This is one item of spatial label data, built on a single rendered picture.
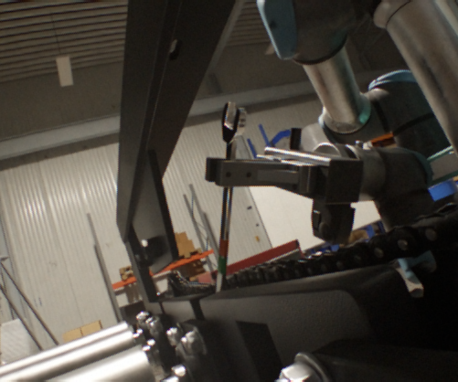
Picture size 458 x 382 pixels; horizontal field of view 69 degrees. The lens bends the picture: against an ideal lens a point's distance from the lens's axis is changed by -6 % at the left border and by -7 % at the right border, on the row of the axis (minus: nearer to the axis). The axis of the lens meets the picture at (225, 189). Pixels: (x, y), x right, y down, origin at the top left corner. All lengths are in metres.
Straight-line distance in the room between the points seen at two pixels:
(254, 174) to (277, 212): 4.60
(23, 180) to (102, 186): 2.25
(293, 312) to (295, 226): 4.79
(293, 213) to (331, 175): 4.61
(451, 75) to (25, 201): 10.86
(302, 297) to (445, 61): 0.42
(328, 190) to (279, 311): 0.21
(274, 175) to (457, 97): 0.27
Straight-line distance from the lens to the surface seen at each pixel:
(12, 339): 8.49
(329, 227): 0.48
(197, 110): 11.61
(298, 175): 0.38
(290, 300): 0.18
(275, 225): 4.96
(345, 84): 0.76
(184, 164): 11.39
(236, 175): 0.37
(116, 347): 0.64
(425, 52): 0.55
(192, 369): 0.36
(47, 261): 10.60
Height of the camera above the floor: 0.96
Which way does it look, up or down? 11 degrees up
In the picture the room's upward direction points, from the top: 21 degrees counter-clockwise
